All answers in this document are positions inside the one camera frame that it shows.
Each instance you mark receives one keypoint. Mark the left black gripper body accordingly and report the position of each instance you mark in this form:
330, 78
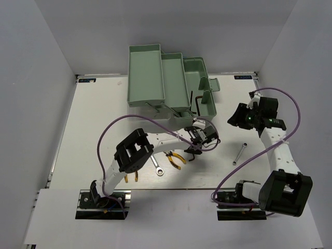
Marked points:
198, 152

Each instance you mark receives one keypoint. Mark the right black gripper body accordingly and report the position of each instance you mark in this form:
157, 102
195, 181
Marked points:
246, 116

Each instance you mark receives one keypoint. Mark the bent brown hex key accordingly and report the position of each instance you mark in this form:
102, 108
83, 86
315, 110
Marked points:
197, 98

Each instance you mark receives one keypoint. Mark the green cantilever toolbox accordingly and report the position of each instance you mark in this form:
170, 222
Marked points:
159, 85

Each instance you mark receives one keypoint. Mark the straight brown hex key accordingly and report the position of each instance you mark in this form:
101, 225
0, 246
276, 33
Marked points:
191, 98

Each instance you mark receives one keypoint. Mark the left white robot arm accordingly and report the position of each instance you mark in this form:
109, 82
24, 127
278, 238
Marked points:
133, 152

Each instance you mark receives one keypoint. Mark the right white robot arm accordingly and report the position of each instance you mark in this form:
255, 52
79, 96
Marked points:
286, 189

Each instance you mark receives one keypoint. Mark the small silver wrench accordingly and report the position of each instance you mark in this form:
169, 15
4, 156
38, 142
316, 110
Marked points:
244, 146

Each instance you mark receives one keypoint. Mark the right blue label sticker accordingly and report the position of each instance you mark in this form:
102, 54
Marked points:
243, 77

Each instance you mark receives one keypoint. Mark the blue label sticker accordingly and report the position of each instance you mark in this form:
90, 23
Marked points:
86, 80
243, 77

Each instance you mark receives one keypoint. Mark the large silver ratchet wrench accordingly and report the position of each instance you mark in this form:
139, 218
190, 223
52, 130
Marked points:
159, 170

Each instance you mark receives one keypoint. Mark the left blue label sticker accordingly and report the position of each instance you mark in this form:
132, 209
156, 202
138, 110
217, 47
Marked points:
86, 80

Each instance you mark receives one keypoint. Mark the left yellow-handled pliers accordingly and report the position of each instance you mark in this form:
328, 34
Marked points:
131, 177

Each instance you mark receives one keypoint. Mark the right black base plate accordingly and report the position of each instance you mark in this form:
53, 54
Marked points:
237, 208

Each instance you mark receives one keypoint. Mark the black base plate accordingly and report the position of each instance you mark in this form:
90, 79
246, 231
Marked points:
237, 208
106, 209

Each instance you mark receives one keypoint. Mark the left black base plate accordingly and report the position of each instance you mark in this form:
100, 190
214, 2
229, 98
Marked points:
106, 209

